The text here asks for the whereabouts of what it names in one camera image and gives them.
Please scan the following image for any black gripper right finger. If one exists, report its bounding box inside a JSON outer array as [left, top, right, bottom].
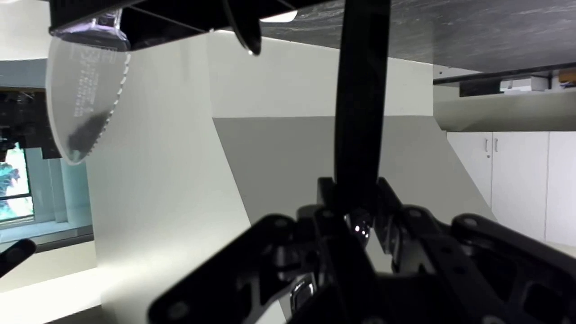
[[375, 178, 576, 324]]

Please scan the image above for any black spoon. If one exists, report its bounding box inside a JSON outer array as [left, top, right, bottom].
[[335, 0, 391, 214]]

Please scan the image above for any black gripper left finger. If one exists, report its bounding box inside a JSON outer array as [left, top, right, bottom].
[[148, 214, 317, 324]]

